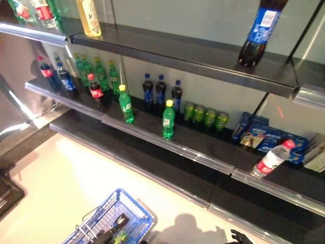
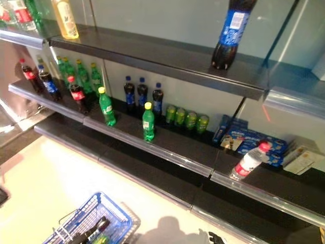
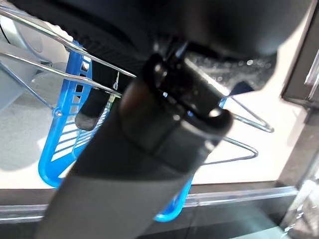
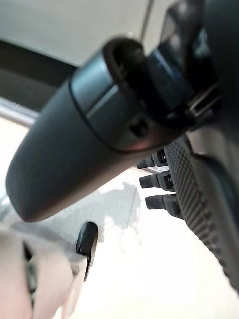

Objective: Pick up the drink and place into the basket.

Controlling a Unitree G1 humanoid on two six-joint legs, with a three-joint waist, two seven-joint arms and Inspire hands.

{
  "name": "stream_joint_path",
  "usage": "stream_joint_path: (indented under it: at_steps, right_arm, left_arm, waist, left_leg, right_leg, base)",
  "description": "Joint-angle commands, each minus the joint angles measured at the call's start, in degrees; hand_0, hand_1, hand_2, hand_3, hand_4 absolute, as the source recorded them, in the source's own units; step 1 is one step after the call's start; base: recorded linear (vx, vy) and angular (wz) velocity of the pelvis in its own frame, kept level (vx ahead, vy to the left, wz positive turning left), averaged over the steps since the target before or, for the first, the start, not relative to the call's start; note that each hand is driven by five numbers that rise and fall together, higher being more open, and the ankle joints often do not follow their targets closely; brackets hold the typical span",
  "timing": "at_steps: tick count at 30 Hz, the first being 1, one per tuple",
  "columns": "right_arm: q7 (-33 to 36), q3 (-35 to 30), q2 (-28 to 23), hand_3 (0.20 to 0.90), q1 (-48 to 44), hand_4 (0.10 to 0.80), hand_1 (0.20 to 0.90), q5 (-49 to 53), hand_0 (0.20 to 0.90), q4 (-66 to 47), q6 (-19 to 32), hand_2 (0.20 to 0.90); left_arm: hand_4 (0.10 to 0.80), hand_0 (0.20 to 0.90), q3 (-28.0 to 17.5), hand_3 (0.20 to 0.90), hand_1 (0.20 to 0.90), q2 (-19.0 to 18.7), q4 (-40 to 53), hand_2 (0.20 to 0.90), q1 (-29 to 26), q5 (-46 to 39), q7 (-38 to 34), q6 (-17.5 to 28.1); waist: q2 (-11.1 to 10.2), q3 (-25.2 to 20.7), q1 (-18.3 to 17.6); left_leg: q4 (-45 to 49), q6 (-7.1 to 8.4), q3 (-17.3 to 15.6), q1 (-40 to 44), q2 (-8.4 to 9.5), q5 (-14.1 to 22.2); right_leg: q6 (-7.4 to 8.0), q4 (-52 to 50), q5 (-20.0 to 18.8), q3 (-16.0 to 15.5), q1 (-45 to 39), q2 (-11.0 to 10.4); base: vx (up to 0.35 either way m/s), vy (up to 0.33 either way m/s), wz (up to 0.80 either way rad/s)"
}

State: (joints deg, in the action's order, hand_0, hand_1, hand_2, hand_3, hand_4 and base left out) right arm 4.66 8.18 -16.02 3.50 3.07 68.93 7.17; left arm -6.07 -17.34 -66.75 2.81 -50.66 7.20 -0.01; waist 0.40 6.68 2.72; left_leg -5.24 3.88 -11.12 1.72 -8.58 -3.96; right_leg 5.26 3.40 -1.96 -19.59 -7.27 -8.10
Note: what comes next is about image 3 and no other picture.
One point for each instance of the black low display stand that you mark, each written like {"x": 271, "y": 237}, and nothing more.
{"x": 299, "y": 74}

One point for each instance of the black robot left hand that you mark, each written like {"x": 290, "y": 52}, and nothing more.
{"x": 154, "y": 149}

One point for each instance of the black store shelf board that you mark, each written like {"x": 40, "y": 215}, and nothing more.
{"x": 224, "y": 224}

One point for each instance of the blue plastic shopping basket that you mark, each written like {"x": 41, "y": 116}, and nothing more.
{"x": 49, "y": 171}

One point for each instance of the silver robot left leg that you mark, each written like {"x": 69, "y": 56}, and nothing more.
{"x": 25, "y": 39}

